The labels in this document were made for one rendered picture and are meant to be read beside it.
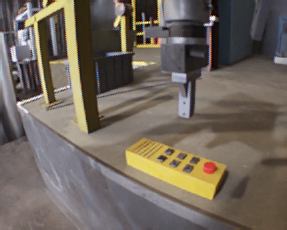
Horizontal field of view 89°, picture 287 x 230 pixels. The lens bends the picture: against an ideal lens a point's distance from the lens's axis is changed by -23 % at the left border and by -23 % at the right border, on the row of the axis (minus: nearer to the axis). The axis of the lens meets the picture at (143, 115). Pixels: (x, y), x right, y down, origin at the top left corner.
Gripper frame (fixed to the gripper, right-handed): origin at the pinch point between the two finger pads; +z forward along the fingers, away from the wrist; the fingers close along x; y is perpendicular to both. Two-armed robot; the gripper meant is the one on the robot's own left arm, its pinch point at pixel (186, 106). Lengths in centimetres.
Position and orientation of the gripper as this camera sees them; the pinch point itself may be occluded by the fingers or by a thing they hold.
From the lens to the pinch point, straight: 39.7
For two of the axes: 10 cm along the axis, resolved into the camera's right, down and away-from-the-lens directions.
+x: 6.1, -3.3, 7.2
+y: 7.9, 2.2, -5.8
